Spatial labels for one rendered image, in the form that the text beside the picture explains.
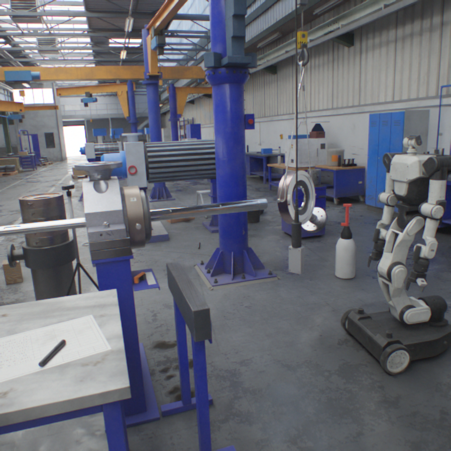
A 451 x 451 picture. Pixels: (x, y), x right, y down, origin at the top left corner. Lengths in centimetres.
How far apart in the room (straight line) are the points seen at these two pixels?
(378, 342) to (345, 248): 156
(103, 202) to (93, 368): 103
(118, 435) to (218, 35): 351
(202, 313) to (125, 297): 62
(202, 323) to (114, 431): 53
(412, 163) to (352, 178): 573
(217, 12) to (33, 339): 336
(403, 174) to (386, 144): 458
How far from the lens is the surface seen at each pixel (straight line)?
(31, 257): 368
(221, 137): 395
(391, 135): 714
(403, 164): 265
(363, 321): 300
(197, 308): 157
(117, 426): 131
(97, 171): 220
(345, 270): 420
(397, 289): 279
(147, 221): 217
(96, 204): 209
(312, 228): 285
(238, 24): 385
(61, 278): 373
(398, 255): 275
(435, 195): 255
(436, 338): 297
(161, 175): 580
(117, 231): 196
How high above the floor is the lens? 156
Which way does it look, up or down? 13 degrees down
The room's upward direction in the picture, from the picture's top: 2 degrees counter-clockwise
